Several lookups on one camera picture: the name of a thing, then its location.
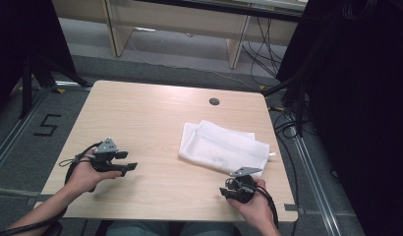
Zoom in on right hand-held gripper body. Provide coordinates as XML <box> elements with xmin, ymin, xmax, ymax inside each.
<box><xmin>222</xmin><ymin>166</ymin><xmax>263</xmax><ymax>205</ymax></box>

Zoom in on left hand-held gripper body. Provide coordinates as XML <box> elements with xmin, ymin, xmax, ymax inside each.
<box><xmin>90</xmin><ymin>137</ymin><xmax>125</xmax><ymax>174</ymax></box>

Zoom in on white cloth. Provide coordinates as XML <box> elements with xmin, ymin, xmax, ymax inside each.
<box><xmin>177</xmin><ymin>119</ymin><xmax>278</xmax><ymax>178</ymax></box>

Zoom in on person's right hand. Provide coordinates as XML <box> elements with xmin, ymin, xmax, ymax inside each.
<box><xmin>226</xmin><ymin>177</ymin><xmax>276</xmax><ymax>231</ymax></box>

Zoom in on person's left hand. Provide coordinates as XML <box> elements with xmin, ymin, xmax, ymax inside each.
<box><xmin>65</xmin><ymin>147</ymin><xmax>124</xmax><ymax>195</ymax></box>

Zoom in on person's legs in jeans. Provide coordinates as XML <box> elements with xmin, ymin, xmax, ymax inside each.
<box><xmin>105</xmin><ymin>220</ymin><xmax>236</xmax><ymax>236</ymax></box>

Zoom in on black metal stand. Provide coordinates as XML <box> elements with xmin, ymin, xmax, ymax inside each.
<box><xmin>260</xmin><ymin>32</ymin><xmax>322</xmax><ymax>139</ymax></box>
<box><xmin>18</xmin><ymin>53</ymin><xmax>93</xmax><ymax>120</ymax></box>

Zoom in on black curtain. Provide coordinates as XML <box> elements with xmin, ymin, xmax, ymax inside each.
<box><xmin>0</xmin><ymin>0</ymin><xmax>79</xmax><ymax>116</ymax></box>
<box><xmin>275</xmin><ymin>0</ymin><xmax>403</xmax><ymax>236</ymax></box>

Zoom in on light wooden background desk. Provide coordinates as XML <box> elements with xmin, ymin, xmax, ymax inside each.
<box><xmin>51</xmin><ymin>0</ymin><xmax>310</xmax><ymax>70</ymax></box>

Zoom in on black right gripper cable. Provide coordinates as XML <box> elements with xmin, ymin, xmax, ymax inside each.
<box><xmin>235</xmin><ymin>182</ymin><xmax>280</xmax><ymax>230</ymax></box>

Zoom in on thin grey wire loop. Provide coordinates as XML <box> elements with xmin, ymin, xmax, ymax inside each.
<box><xmin>58</xmin><ymin>157</ymin><xmax>81</xmax><ymax>168</ymax></box>

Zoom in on black floor cables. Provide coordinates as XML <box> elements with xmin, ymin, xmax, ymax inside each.
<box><xmin>267</xmin><ymin>103</ymin><xmax>311</xmax><ymax>236</ymax></box>

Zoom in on metal floor rail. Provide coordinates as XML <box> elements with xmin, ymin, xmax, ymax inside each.
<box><xmin>288</xmin><ymin>125</ymin><xmax>343</xmax><ymax>236</ymax></box>
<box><xmin>0</xmin><ymin>88</ymin><xmax>54</xmax><ymax>179</ymax></box>

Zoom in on black cables under desk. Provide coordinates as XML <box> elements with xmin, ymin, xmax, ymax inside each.
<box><xmin>241</xmin><ymin>16</ymin><xmax>285</xmax><ymax>79</ymax></box>

